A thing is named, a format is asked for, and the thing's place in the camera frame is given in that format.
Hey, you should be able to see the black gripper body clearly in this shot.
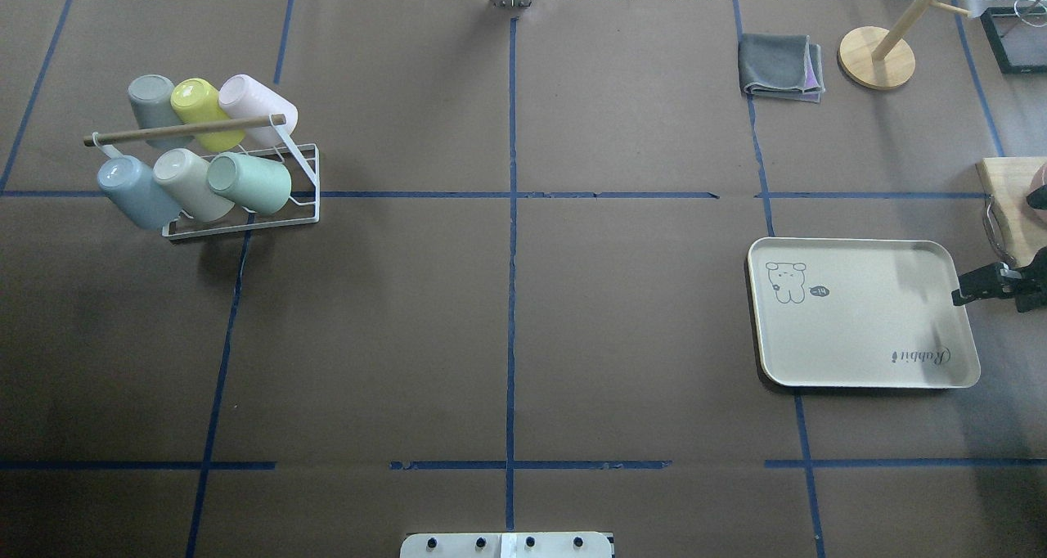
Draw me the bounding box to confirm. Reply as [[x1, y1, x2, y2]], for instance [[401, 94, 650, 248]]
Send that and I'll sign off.
[[1013, 247, 1047, 313]]

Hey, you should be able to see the beige rabbit serving tray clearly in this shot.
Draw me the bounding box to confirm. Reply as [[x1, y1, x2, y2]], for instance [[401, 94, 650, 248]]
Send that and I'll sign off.
[[747, 237, 981, 388]]

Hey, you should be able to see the green cup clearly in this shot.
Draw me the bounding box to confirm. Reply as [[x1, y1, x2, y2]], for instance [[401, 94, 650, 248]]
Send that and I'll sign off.
[[207, 152, 292, 215]]

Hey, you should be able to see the black glass rack tray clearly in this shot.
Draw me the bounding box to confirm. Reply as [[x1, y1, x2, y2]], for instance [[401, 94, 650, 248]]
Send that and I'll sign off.
[[980, 7, 1046, 74]]

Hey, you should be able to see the pink cup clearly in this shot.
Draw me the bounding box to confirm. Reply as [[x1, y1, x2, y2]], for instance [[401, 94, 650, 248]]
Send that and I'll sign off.
[[219, 74, 299, 147]]

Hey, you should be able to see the beige cup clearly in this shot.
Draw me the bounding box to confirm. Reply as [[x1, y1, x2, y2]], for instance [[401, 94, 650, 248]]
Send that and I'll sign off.
[[153, 148, 235, 223]]

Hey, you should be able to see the yellow cup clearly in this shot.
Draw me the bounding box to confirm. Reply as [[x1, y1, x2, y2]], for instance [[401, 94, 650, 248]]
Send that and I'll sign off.
[[169, 79, 245, 153]]

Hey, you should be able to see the grey cup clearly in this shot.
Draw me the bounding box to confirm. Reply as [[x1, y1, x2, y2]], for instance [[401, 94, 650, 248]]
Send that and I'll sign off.
[[127, 74, 182, 129]]

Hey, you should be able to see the blue cup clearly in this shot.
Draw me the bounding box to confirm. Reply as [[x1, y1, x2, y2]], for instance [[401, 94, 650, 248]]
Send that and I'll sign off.
[[97, 155, 181, 230]]

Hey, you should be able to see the bamboo cutting board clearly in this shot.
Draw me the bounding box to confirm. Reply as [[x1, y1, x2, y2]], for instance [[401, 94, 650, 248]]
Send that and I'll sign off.
[[976, 155, 1046, 268]]

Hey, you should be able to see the wooden mug tree stand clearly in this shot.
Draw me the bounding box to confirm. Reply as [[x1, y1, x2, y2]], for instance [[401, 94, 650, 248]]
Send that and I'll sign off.
[[837, 0, 973, 91]]

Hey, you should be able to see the grey folded cloth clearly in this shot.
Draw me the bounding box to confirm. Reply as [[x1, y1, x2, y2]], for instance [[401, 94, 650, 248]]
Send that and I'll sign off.
[[738, 34, 826, 103]]

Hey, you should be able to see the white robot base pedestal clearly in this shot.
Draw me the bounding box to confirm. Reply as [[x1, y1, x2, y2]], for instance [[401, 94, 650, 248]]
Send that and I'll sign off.
[[399, 531, 616, 557]]

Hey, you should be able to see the white wire cup rack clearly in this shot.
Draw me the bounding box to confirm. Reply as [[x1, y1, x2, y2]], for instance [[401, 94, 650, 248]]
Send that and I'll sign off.
[[82, 113, 321, 242]]

